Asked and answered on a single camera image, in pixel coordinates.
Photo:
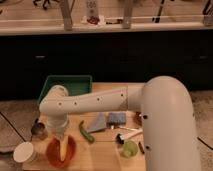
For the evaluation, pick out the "red bowl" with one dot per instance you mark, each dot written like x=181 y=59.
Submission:
x=52 y=153

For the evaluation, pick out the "yellow banana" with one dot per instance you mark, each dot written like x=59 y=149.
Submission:
x=63 y=147

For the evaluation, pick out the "dark red small object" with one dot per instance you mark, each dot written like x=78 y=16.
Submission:
x=137 y=118

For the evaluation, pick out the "green chili pepper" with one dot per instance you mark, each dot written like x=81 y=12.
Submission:
x=85 y=134

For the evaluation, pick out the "white round container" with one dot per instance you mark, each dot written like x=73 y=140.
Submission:
x=24 y=153

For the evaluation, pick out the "small black stick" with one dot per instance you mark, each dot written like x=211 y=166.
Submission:
x=141 y=148

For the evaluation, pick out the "silver metal cup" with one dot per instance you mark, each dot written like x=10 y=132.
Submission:
x=38 y=130

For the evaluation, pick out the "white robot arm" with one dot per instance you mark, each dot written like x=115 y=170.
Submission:
x=169 y=126

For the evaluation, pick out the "grey cloth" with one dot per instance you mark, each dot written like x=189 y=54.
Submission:
x=98 y=124

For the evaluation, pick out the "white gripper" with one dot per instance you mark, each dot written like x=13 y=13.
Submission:
x=57 y=125

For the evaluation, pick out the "white handled brush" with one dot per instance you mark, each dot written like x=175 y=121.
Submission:
x=121 y=138

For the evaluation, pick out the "wooden cutting board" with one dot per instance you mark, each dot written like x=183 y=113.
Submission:
x=102 y=155

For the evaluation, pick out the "green tray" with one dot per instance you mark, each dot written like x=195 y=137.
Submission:
x=65 y=85

